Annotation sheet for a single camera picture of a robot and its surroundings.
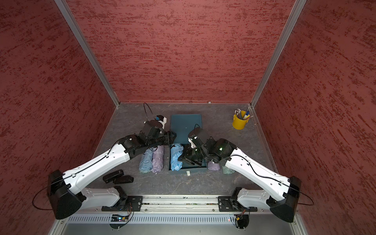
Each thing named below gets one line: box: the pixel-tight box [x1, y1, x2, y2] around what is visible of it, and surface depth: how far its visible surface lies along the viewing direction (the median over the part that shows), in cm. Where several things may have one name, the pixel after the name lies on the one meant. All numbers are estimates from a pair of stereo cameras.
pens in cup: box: [234, 107, 254, 120], surface depth 102 cm
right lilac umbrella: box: [207, 161, 221, 171], surface depth 85 cm
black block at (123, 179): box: [112, 175, 135, 185], surface depth 82 cm
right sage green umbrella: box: [222, 165, 236, 175], surface depth 85 cm
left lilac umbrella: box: [151, 144, 165, 173], surface depth 86 cm
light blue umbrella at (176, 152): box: [170, 143, 184, 172], surface depth 68 cm
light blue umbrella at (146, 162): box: [139, 147, 154, 174], surface depth 82 cm
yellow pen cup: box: [232, 114, 250, 130], surface depth 103 cm
